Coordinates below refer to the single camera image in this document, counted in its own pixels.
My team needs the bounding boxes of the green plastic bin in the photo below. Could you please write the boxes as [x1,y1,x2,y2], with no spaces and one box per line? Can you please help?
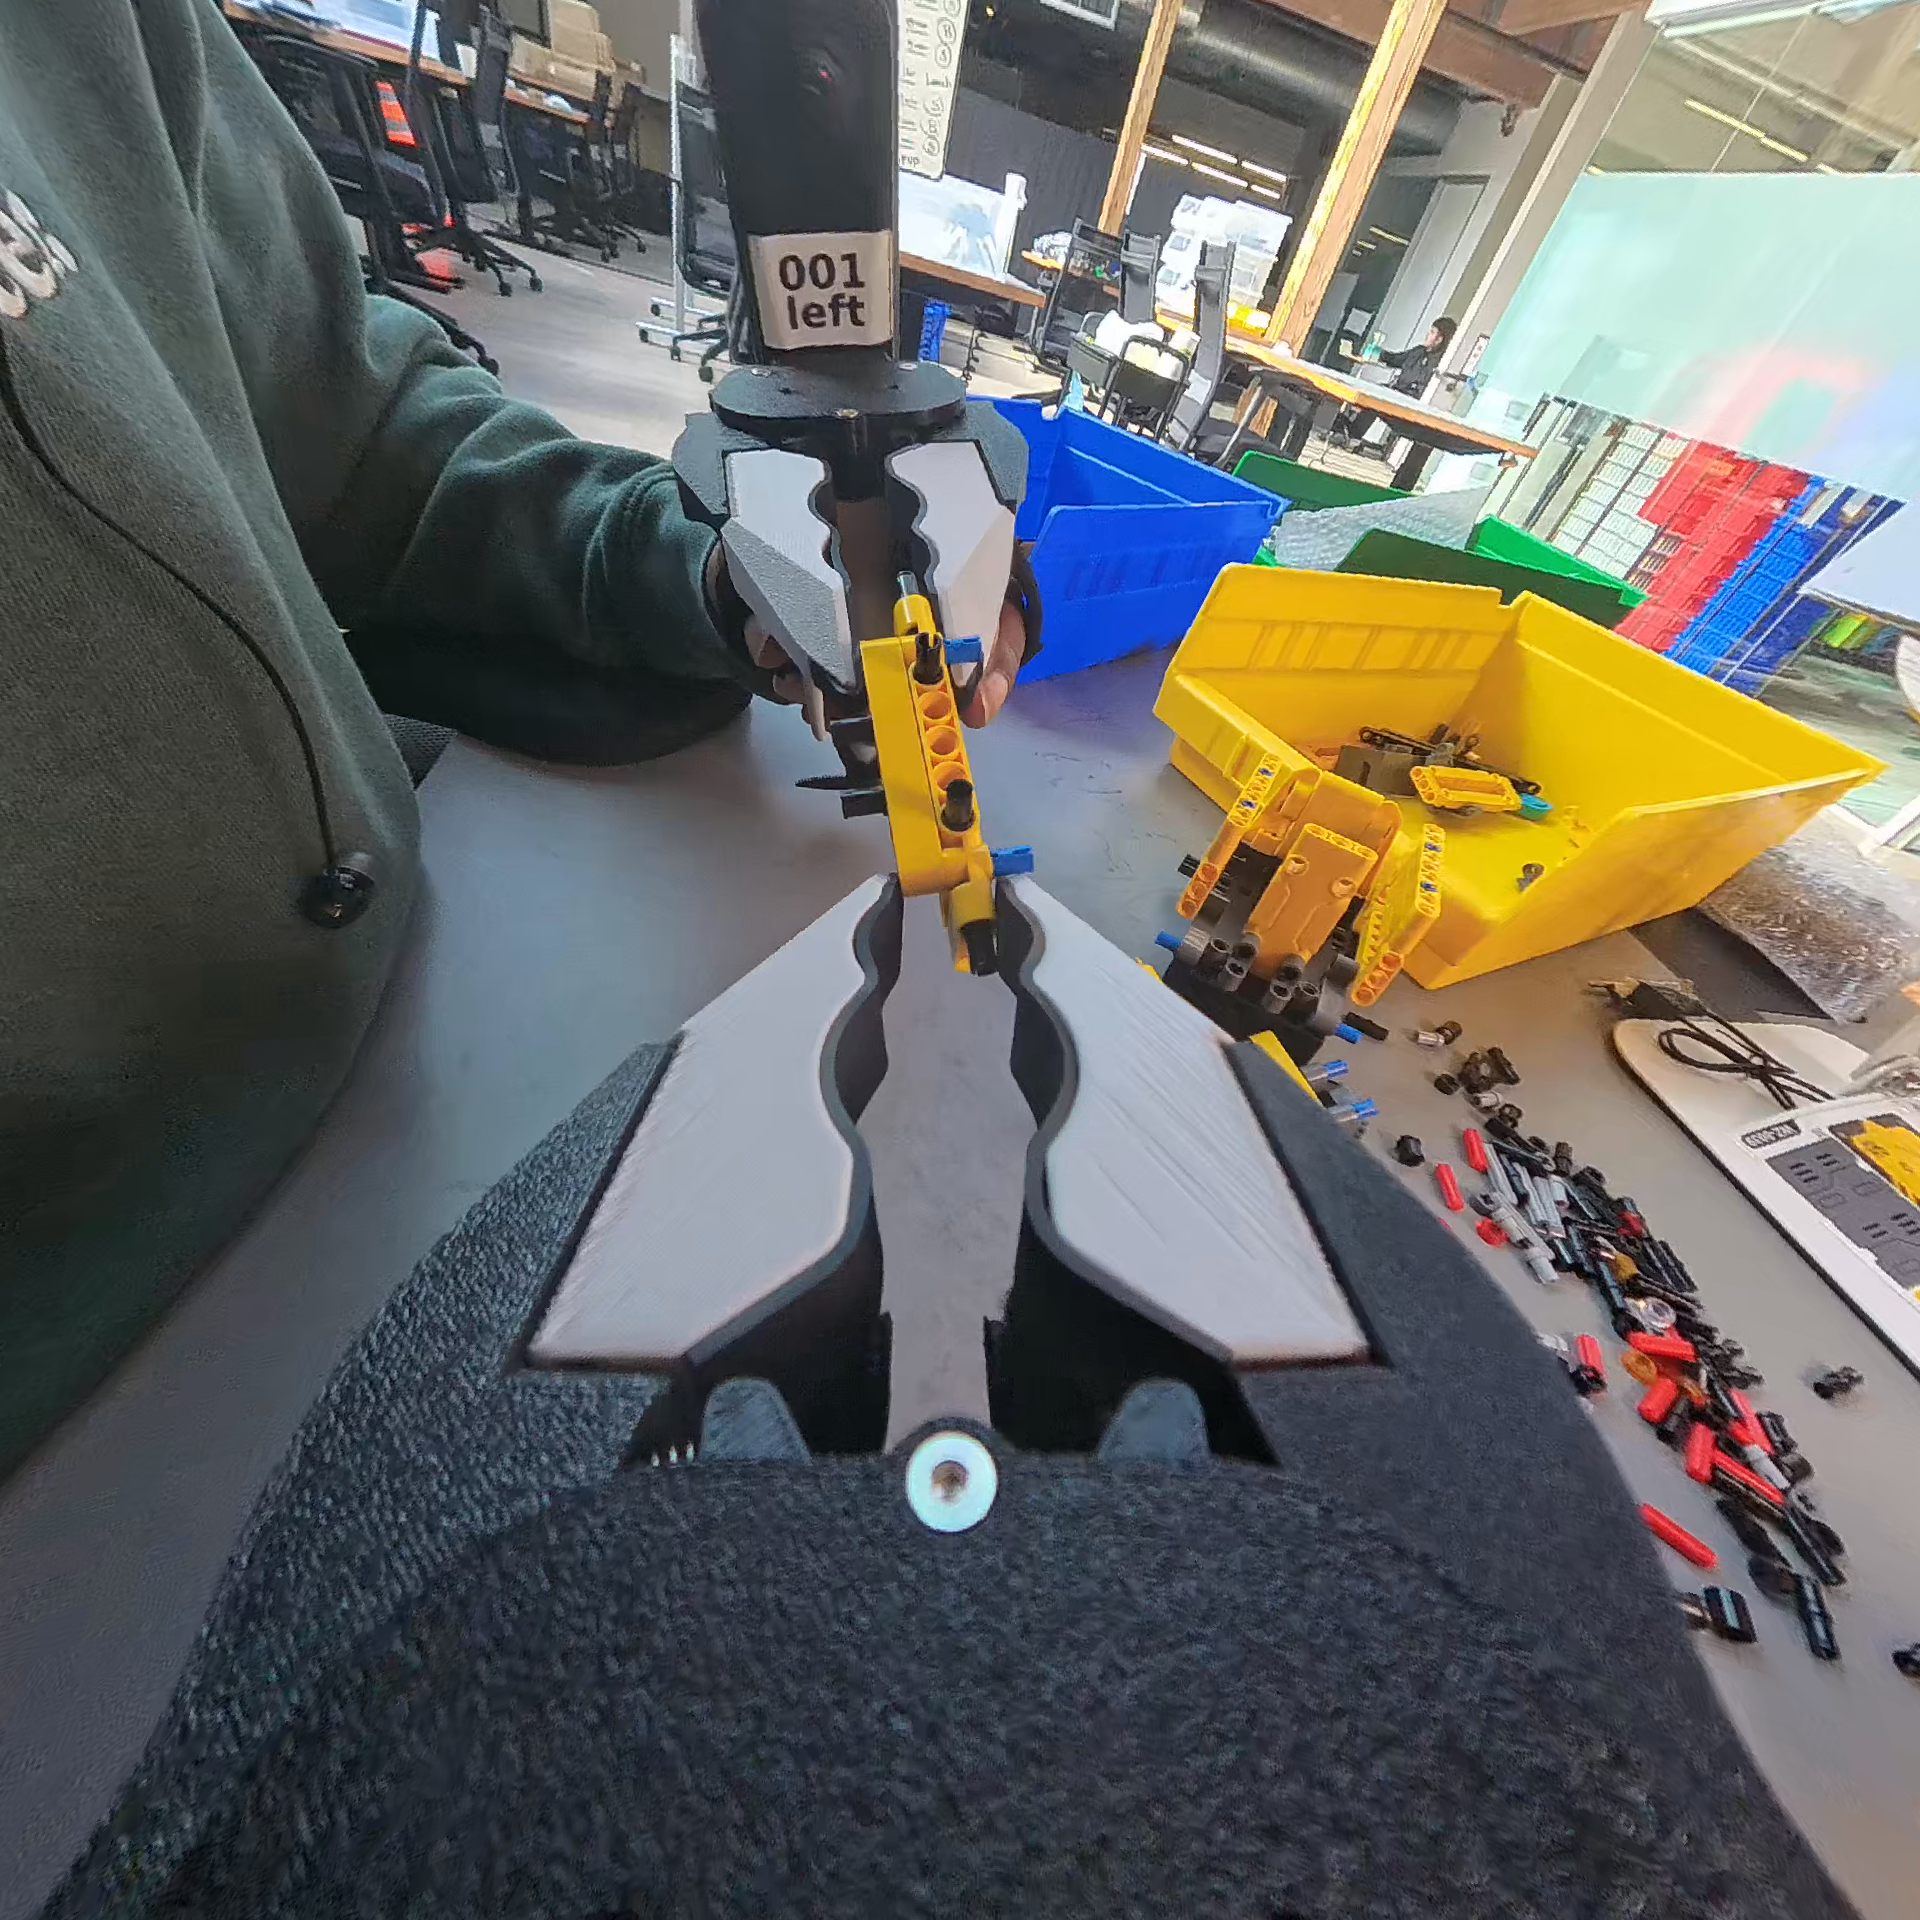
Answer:
[1233,451,1651,633]

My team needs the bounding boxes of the yellow lego beam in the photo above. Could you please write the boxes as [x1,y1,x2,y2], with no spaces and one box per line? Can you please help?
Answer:
[906,679,988,851]

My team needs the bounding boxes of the black cable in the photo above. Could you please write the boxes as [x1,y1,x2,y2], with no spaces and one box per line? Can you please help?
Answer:
[1590,974,1837,1116]

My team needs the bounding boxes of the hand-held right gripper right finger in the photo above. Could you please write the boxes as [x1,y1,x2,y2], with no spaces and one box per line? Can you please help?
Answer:
[996,877,1375,1374]

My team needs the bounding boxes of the blue plastic bin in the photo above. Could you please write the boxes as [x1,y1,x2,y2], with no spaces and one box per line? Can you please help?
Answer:
[975,393,1290,689]

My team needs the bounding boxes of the white printed board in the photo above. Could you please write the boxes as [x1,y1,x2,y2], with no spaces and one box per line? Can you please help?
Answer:
[897,0,972,187]

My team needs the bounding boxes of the yellow lego panel with pins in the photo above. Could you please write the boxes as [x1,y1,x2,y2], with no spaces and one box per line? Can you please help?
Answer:
[859,592,1041,979]

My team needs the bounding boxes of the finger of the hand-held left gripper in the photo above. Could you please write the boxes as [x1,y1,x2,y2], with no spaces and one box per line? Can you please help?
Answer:
[723,451,865,696]
[888,442,1020,648]

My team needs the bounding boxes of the yellow plastic bin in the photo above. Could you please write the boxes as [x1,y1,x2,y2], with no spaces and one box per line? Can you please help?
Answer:
[1152,563,1888,992]

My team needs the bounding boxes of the wooden office desk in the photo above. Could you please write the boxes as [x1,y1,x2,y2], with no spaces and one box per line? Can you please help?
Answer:
[1155,307,1543,493]

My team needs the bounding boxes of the pile of small lego pins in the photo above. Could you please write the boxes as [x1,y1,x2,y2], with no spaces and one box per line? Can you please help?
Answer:
[1392,1021,1920,1681]

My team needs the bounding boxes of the person's left forearm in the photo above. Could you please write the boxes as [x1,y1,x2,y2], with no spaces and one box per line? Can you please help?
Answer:
[344,293,756,770]

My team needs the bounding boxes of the black office chair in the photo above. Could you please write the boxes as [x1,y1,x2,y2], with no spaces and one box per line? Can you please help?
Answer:
[254,23,547,303]
[1034,216,1164,431]
[1162,240,1279,460]

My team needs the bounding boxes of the stack of coloured plastic crates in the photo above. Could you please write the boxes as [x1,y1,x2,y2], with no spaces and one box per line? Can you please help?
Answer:
[1515,394,1910,696]

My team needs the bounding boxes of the lego axle and gear assembly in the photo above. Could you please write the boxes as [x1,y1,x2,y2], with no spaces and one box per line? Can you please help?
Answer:
[1252,1026,1386,1146]

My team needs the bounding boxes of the bubble wrap sheet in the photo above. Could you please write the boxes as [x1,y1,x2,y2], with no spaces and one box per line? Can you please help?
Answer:
[1272,487,1498,577]
[1702,816,1920,1026]

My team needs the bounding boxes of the yellow lego robot body model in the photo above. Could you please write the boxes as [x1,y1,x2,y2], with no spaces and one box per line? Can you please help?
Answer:
[1155,756,1451,1056]

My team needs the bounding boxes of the person's left hand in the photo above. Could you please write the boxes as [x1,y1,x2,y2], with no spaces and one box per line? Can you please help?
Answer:
[742,596,1038,740]

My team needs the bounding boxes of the wooden pillar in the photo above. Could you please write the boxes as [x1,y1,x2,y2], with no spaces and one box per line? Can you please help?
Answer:
[1266,0,1453,350]
[1099,0,1190,239]

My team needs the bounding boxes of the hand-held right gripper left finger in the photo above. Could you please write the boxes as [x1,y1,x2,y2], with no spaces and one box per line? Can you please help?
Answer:
[529,874,909,1370]

